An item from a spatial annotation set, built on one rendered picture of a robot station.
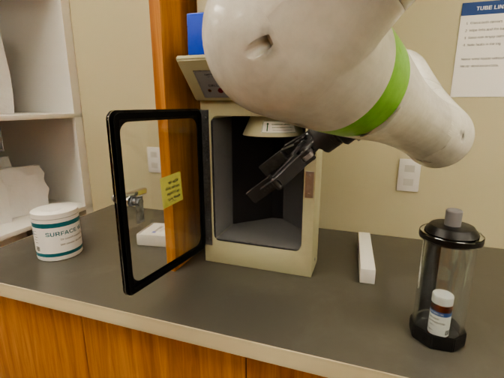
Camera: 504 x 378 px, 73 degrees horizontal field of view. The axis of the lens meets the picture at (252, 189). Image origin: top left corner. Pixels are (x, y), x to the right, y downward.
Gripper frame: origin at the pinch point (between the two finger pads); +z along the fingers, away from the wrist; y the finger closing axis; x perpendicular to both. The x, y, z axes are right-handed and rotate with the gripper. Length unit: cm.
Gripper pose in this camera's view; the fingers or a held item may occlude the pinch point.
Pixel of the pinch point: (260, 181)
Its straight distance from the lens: 79.3
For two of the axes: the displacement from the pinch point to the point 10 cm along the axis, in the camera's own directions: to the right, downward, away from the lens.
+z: -7.1, 5.2, 4.6
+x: 6.7, 7.1, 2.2
